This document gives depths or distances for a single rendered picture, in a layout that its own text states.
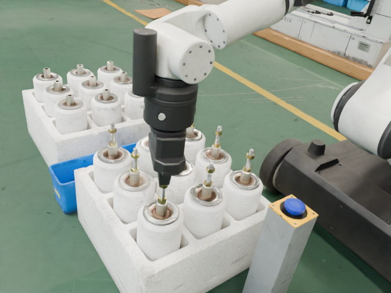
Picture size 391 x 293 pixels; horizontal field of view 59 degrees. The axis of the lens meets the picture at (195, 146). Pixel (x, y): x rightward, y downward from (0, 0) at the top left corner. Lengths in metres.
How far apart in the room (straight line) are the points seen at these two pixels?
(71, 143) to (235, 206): 0.55
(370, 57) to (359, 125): 1.91
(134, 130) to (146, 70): 0.68
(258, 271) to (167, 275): 0.20
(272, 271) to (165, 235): 0.24
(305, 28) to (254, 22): 2.45
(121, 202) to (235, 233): 0.27
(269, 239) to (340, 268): 0.40
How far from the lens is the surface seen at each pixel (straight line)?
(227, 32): 0.57
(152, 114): 0.57
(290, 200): 0.71
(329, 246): 1.15
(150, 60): 0.52
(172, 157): 0.60
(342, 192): 1.05
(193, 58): 0.50
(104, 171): 0.87
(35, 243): 1.05
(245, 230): 0.85
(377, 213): 1.03
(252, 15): 0.60
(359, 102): 0.85
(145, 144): 0.94
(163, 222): 0.71
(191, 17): 0.60
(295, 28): 3.11
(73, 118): 1.12
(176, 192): 0.85
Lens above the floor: 0.76
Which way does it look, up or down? 32 degrees down
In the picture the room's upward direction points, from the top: 8 degrees clockwise
